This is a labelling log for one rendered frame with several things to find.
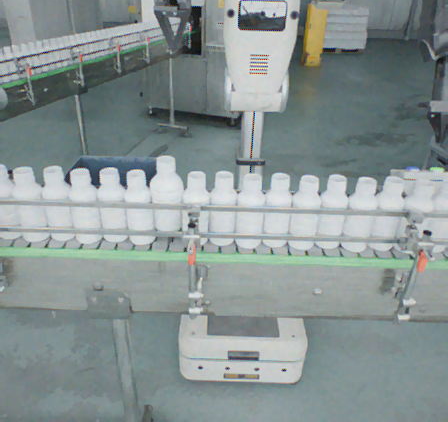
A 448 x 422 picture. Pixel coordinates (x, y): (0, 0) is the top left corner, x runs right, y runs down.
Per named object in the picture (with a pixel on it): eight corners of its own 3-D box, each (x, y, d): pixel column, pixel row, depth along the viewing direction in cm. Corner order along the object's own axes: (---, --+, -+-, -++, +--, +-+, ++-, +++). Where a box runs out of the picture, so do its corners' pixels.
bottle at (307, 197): (311, 237, 92) (322, 173, 84) (315, 252, 86) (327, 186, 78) (285, 235, 92) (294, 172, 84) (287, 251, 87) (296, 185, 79)
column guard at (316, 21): (302, 66, 785) (309, 5, 731) (299, 62, 819) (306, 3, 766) (322, 66, 785) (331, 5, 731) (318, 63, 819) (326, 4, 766)
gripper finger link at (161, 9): (154, 50, 79) (152, -3, 74) (159, 45, 85) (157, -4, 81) (188, 50, 79) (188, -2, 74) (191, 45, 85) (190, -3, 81)
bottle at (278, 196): (292, 242, 90) (301, 177, 82) (274, 252, 86) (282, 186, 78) (272, 230, 94) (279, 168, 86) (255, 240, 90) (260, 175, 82)
